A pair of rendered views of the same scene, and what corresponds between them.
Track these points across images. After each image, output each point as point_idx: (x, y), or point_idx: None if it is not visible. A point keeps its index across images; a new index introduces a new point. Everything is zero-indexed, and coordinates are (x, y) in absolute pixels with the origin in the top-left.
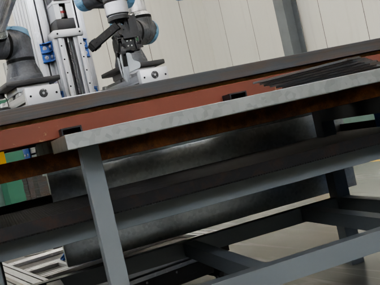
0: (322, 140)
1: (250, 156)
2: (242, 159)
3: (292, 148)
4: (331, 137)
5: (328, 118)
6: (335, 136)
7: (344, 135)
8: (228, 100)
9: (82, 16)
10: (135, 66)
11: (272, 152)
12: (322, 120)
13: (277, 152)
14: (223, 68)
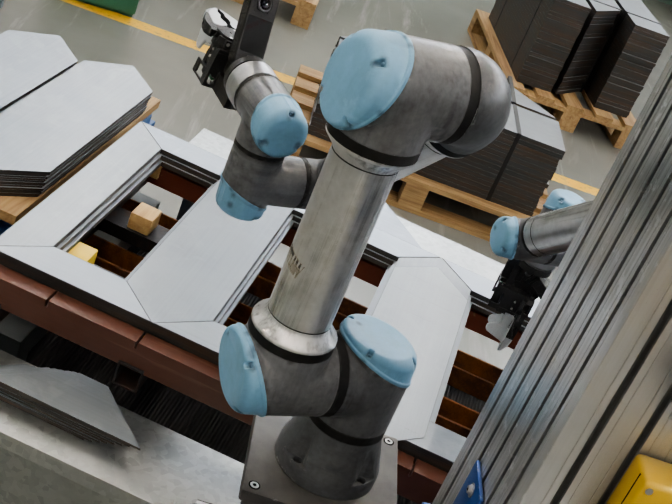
0: (95, 364)
1: (205, 439)
2: (225, 443)
3: (162, 388)
4: (51, 361)
5: (42, 335)
6: (56, 354)
7: (62, 342)
8: (497, 262)
9: (492, 390)
10: (496, 321)
11: (189, 409)
12: (31, 348)
13: (193, 400)
14: (442, 258)
